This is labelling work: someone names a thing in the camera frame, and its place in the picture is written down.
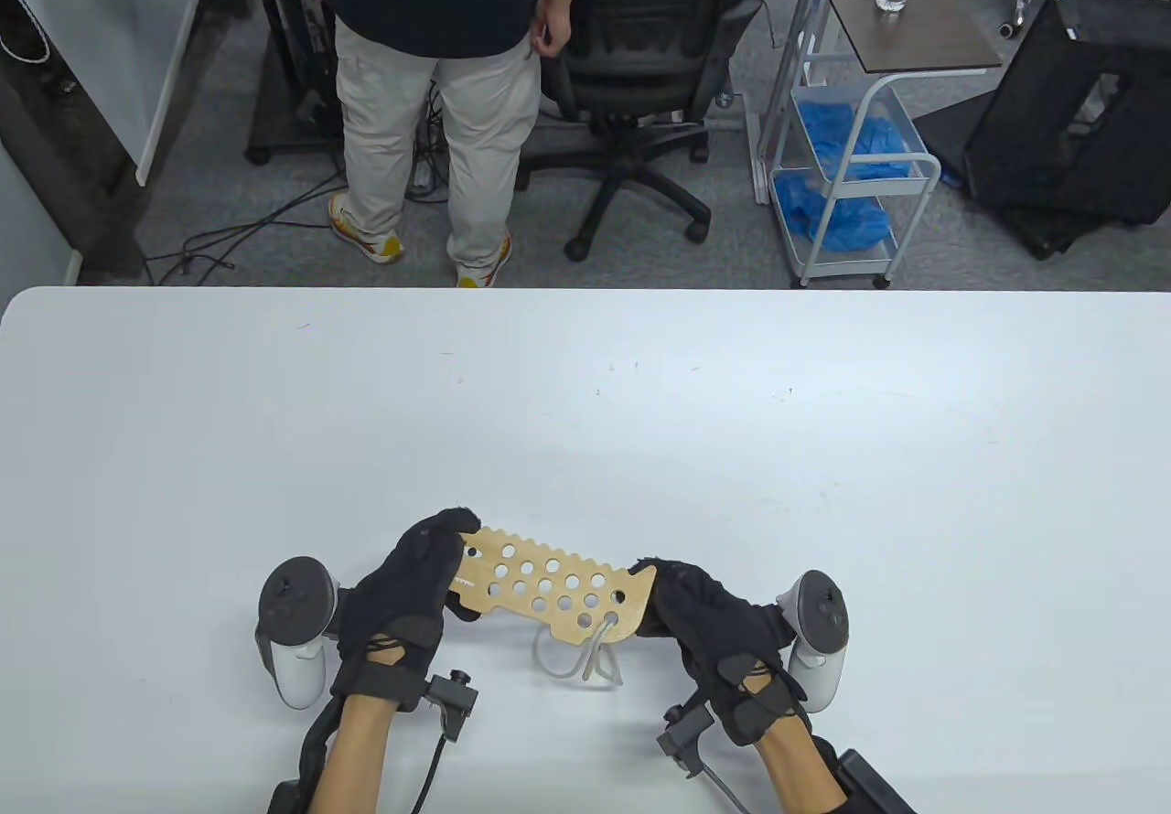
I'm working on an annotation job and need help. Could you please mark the person's right forearm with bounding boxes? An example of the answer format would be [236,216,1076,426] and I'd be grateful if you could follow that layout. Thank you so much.
[755,713,847,814]

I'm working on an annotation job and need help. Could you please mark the grey white handheld controller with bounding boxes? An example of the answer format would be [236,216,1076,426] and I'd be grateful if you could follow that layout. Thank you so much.
[254,556,341,710]
[776,570,849,714]

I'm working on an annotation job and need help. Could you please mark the person's left forearm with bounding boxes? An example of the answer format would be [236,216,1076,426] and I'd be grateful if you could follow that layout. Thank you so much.
[306,695,399,814]

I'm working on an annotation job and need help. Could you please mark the white panel board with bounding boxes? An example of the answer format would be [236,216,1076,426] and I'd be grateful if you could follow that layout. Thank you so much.
[0,0,220,186]

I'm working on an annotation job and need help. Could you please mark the black floor cables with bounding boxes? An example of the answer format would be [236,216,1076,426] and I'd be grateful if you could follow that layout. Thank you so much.
[146,82,513,286]

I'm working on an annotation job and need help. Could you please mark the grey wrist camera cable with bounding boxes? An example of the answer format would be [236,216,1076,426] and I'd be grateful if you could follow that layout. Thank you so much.
[700,764,747,814]

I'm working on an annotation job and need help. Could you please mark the wooden crocodile lacing toy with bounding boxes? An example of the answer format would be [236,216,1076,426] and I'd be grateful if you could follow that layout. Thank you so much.
[448,526,656,647]

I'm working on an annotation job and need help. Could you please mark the brown top side table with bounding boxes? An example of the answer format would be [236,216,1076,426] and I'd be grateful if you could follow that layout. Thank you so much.
[750,0,1005,207]

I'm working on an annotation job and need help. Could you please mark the black office chair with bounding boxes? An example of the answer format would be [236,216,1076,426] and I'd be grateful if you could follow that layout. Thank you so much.
[517,0,765,262]

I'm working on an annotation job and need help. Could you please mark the white cable loop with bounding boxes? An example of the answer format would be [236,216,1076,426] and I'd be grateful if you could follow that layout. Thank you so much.
[0,0,51,63]

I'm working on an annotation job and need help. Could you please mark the dark wooden desk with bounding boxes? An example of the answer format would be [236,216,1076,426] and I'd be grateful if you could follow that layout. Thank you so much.
[0,0,257,284]

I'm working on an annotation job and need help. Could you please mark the black flat board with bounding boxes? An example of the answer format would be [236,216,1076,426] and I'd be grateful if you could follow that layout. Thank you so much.
[915,90,1135,262]

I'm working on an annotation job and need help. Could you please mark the black forearm strap pack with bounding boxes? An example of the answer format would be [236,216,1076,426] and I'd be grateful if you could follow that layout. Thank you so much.
[268,700,349,814]
[814,736,920,814]

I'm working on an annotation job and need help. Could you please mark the white rolling cart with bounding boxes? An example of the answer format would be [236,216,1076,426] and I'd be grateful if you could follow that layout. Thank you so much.
[768,73,943,290]

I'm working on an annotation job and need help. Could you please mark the person's right hand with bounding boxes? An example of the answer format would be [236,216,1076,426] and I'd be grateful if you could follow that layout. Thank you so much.
[627,560,811,747]

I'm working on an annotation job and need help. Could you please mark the blue plastic bag pile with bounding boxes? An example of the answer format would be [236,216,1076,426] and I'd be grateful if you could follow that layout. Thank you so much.
[776,172,893,252]
[798,99,920,179]

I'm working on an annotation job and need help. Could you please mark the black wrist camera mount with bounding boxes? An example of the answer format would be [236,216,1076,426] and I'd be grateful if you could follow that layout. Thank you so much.
[425,670,479,742]
[657,704,714,778]

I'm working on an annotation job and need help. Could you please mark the person's left hand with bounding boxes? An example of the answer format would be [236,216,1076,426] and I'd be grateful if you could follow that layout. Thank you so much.
[329,509,483,714]

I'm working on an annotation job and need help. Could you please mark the black rolling platform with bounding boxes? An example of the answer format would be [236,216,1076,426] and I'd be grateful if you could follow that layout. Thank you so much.
[245,55,349,166]

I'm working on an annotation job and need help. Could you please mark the white rope with wooden needle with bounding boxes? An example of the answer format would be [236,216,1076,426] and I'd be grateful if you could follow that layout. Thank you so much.
[532,611,625,689]

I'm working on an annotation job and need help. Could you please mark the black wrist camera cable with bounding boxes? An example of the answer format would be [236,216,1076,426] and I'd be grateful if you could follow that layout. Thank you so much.
[412,736,449,814]

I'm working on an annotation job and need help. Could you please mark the black mesh frame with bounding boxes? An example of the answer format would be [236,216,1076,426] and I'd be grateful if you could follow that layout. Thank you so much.
[965,0,1171,230]

